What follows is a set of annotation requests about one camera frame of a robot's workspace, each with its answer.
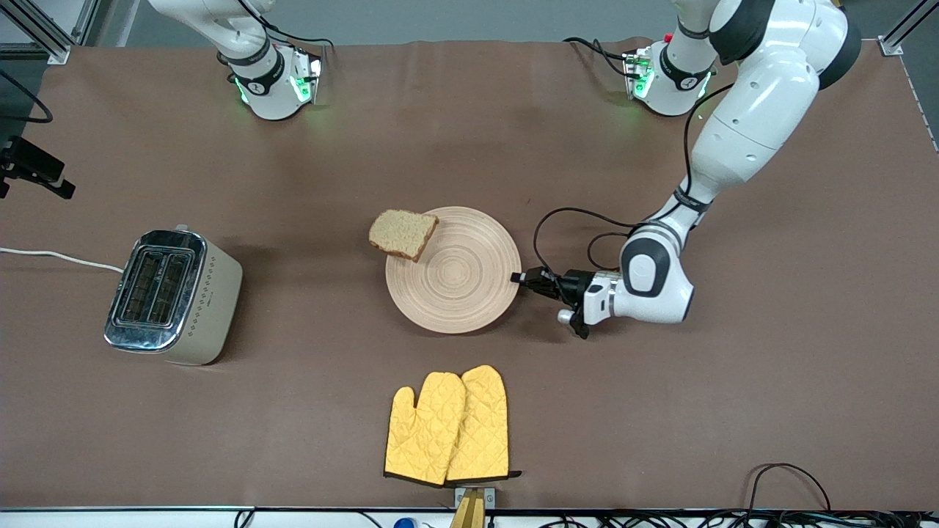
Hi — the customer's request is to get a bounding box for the white toaster power cable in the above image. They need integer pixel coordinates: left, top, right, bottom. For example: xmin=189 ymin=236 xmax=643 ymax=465
xmin=0 ymin=247 xmax=124 ymax=274

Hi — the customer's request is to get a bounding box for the aluminium frame profile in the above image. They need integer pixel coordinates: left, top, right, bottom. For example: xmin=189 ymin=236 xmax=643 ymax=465
xmin=0 ymin=0 xmax=100 ymax=65
xmin=879 ymin=0 xmax=939 ymax=58

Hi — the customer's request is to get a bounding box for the black cable bundle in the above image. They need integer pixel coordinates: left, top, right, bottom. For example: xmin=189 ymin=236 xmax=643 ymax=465
xmin=543 ymin=510 xmax=939 ymax=528

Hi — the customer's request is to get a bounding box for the black base cable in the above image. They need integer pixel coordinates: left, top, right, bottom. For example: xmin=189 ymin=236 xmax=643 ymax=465
xmin=563 ymin=37 xmax=639 ymax=78
xmin=242 ymin=0 xmax=335 ymax=52

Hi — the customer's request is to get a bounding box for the wooden block with metal bracket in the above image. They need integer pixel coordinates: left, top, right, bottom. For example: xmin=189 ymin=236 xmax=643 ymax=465
xmin=450 ymin=486 xmax=497 ymax=528

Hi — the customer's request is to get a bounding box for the brown table cover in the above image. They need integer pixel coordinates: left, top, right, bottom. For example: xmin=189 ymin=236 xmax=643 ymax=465
xmin=0 ymin=37 xmax=939 ymax=512

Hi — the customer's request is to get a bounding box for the cream and chrome toaster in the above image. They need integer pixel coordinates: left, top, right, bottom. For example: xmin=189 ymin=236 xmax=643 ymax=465
xmin=103 ymin=225 xmax=244 ymax=366

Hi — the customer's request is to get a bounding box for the slice of brown toast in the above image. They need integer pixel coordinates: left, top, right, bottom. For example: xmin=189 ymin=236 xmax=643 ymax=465
xmin=368 ymin=209 xmax=440 ymax=263

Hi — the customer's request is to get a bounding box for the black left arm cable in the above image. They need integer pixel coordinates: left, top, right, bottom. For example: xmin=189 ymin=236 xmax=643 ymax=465
xmin=533 ymin=82 xmax=734 ymax=274

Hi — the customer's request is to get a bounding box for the black looped cable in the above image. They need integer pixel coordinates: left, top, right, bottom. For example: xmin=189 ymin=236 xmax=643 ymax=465
xmin=747 ymin=463 xmax=833 ymax=514

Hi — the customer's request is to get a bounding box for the yellow quilted oven mitt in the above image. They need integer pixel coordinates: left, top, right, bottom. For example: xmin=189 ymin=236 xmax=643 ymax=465
xmin=384 ymin=372 xmax=467 ymax=487
xmin=445 ymin=364 xmax=522 ymax=485

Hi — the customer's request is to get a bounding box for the round light wooden plate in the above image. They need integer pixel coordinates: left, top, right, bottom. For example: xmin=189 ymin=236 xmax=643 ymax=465
xmin=385 ymin=206 xmax=522 ymax=334

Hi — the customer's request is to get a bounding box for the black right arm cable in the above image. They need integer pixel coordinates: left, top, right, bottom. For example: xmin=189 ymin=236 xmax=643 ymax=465
xmin=0 ymin=68 xmax=55 ymax=125

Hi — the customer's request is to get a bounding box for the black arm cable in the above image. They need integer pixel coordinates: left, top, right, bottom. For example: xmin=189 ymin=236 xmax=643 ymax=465
xmin=0 ymin=68 xmax=55 ymax=125
xmin=533 ymin=82 xmax=734 ymax=274

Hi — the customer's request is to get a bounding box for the green-lit arm base connector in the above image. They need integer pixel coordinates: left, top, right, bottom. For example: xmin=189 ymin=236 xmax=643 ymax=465
xmin=622 ymin=45 xmax=654 ymax=100
xmin=290 ymin=45 xmax=325 ymax=105

